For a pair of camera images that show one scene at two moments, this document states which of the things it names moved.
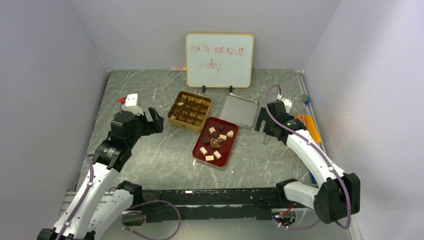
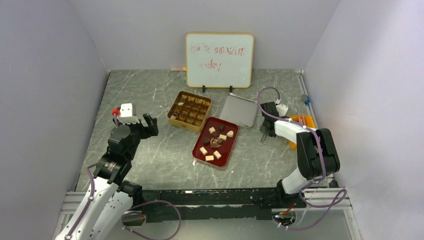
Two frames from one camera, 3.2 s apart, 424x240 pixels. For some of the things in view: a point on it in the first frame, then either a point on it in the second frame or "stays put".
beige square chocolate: [223, 137] stays put
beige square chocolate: [217, 154] stays put
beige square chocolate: [203, 150] stays put
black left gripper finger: [158, 119] to [152, 123]
